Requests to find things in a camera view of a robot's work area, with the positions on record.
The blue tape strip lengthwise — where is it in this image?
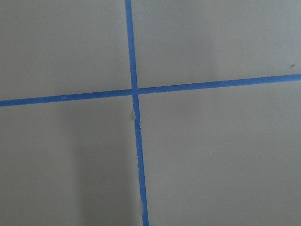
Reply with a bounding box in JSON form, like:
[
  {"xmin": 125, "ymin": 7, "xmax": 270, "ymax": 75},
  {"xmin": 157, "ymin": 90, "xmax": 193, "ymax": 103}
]
[{"xmin": 125, "ymin": 0, "xmax": 149, "ymax": 226}]

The blue tape strip crosswise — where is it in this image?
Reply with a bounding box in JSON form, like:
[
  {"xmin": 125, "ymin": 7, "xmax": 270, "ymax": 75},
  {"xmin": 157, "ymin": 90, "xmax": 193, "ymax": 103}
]
[{"xmin": 0, "ymin": 74, "xmax": 301, "ymax": 107}]

